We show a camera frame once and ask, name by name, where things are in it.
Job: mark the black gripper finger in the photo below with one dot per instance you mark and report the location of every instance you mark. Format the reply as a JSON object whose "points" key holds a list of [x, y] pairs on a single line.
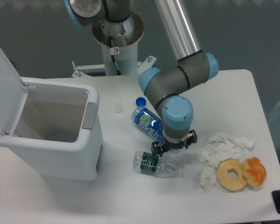
{"points": [[156, 149], [191, 139]]}

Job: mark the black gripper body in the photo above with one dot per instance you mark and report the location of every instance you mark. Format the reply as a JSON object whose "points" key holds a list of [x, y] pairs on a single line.
{"points": [[177, 144]]}

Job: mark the blue label plastic bottle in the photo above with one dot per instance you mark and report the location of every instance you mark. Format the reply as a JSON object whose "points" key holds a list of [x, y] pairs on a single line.
{"points": [[148, 122]]}

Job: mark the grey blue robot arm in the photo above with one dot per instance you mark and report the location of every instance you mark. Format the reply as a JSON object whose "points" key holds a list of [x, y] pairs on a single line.
{"points": [[162, 89]]}

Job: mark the clear green label bottle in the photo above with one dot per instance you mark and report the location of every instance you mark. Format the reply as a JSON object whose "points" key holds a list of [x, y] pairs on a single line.
{"points": [[147, 164]]}

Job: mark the blue bottle cap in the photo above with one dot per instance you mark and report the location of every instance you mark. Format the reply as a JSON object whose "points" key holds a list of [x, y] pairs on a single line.
{"points": [[141, 102]]}

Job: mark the white bottle cap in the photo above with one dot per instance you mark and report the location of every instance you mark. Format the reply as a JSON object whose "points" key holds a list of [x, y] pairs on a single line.
{"points": [[118, 109]]}

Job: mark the large crumpled white tissue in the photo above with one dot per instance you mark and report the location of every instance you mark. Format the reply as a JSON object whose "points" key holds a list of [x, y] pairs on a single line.
{"points": [[220, 146]]}

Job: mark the small crumpled white tissue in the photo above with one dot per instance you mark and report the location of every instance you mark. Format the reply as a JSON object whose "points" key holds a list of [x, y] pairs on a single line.
{"points": [[208, 179]]}

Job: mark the orange glazed bread roll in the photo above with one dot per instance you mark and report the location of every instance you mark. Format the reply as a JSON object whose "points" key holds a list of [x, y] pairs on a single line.
{"points": [[254, 172]]}

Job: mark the white trash bin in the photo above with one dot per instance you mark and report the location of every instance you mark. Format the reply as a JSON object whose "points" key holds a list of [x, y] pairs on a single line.
{"points": [[58, 132]]}

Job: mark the white bin lid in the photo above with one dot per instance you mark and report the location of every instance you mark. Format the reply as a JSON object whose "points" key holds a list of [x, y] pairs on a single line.
{"points": [[13, 95]]}

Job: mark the ring doughnut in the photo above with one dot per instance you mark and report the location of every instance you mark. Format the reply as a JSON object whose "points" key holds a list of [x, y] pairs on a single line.
{"points": [[230, 175]]}

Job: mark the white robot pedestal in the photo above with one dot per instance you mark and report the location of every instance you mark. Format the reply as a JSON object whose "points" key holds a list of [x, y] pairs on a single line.
{"points": [[119, 45]]}

